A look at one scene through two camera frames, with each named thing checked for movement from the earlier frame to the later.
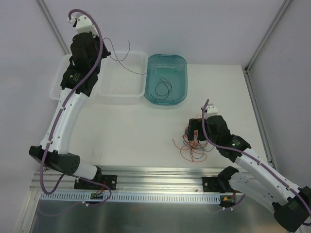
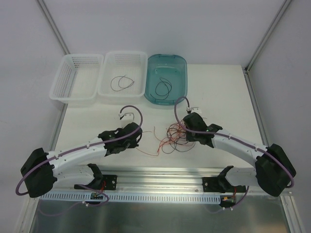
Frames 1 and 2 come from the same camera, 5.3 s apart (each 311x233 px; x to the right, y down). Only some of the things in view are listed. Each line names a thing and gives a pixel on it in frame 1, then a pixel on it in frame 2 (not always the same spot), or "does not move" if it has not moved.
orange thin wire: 192,150 to 176,141
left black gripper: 102,48 to 133,135
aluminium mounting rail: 130,179 does not move
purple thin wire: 124,58 to 120,78
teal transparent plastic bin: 166,79 does not move
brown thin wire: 167,87 does not move
